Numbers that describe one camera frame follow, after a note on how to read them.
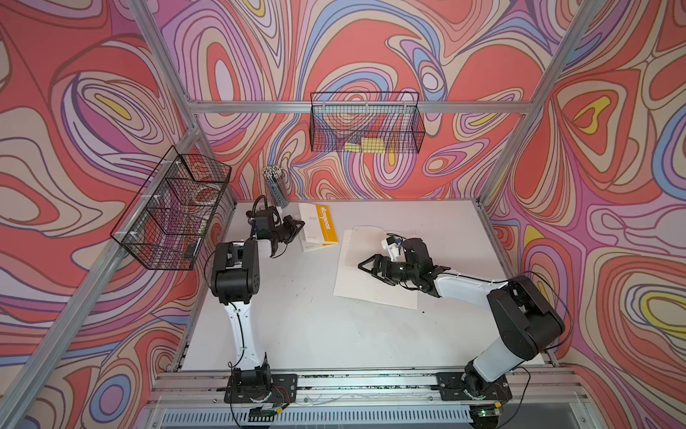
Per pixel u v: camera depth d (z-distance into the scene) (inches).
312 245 41.1
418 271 27.8
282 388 28.8
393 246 32.8
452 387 28.8
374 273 30.3
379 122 36.8
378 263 30.9
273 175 41.2
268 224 33.2
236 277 22.7
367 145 32.4
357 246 41.4
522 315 18.1
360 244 41.7
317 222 42.4
